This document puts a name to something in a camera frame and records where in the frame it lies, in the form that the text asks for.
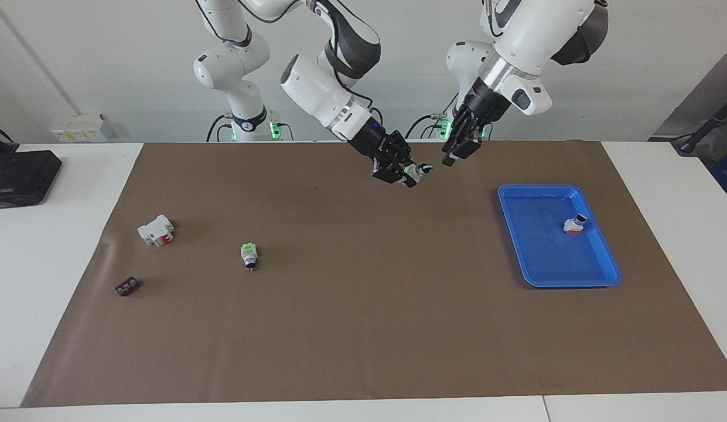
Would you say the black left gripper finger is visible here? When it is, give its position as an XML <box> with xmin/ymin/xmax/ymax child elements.
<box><xmin>441</xmin><ymin>117</ymin><xmax>469</xmax><ymax>168</ymax></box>
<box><xmin>455</xmin><ymin>126</ymin><xmax>484</xmax><ymax>160</ymax></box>

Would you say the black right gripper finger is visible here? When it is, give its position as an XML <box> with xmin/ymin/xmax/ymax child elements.
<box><xmin>372</xmin><ymin>164</ymin><xmax>417</xmax><ymax>189</ymax></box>
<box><xmin>392</xmin><ymin>134</ymin><xmax>414</xmax><ymax>168</ymax></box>

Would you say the green-topped push button switch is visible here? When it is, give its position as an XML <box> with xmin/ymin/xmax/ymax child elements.
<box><xmin>401</xmin><ymin>164</ymin><xmax>434</xmax><ymax>187</ymax></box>

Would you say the blue plastic tray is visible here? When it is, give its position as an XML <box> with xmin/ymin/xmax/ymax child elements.
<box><xmin>497</xmin><ymin>183</ymin><xmax>623</xmax><ymax>289</ymax></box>

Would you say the brown paper table mat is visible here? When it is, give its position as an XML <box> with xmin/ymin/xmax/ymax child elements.
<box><xmin>21</xmin><ymin>139</ymin><xmax>727</xmax><ymax>409</ymax></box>

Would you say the black stand pole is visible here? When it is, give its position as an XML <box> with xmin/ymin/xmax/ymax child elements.
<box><xmin>671</xmin><ymin>94</ymin><xmax>727</xmax><ymax>156</ymax></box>

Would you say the white circuit breaker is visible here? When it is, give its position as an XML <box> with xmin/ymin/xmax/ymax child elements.
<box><xmin>136</xmin><ymin>215</ymin><xmax>175</xmax><ymax>247</ymax></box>

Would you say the black box device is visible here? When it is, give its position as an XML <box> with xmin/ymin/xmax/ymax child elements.
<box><xmin>0</xmin><ymin>150</ymin><xmax>63</xmax><ymax>210</ymax></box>

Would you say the white wall socket box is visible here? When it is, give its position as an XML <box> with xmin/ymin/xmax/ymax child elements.
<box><xmin>49</xmin><ymin>114</ymin><xmax>115</xmax><ymax>143</ymax></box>

